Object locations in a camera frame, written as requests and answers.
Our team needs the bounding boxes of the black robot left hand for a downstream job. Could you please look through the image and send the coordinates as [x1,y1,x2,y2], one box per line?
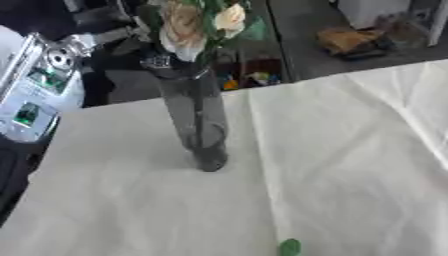
[92,29,216,80]

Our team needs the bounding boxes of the clear glass vase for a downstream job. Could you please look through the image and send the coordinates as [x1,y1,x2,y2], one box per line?
[152,68,231,173]

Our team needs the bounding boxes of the small white artificial rose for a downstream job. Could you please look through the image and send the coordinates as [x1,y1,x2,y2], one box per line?
[204,2,270,64]

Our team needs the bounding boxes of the box of colourful toys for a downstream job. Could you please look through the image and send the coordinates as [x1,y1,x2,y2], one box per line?
[213,57,286,91]

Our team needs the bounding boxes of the brown bag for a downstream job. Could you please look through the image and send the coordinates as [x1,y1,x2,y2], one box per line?
[315,26,396,61]

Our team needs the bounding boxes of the white cabinet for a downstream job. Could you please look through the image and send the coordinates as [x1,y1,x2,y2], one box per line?
[334,0,413,30]

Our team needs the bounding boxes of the green artificial leaf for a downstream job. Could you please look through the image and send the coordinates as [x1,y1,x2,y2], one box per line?
[276,238,305,256]

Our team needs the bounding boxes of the clear plastic container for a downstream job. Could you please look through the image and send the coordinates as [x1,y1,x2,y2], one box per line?
[374,9,436,49]

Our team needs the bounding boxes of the white furniture leg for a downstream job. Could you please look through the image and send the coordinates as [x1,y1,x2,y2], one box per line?
[425,0,448,48]

